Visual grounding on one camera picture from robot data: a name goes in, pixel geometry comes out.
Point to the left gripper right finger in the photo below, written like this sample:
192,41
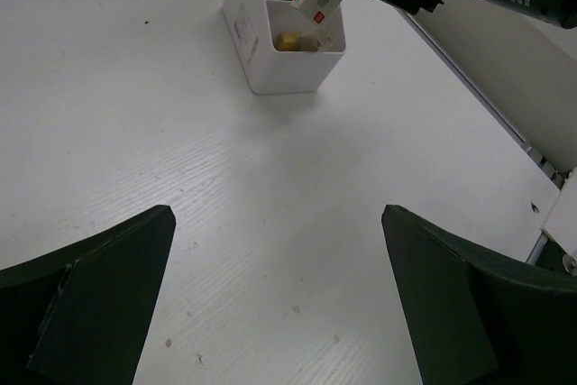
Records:
476,316

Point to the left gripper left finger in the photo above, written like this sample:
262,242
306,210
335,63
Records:
81,314

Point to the white pen holder box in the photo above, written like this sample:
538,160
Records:
254,26

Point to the aluminium table rail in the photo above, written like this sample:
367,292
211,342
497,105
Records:
558,178

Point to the yellow eraser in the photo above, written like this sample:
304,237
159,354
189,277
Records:
288,41

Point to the white speckled eraser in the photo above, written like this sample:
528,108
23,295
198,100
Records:
315,42

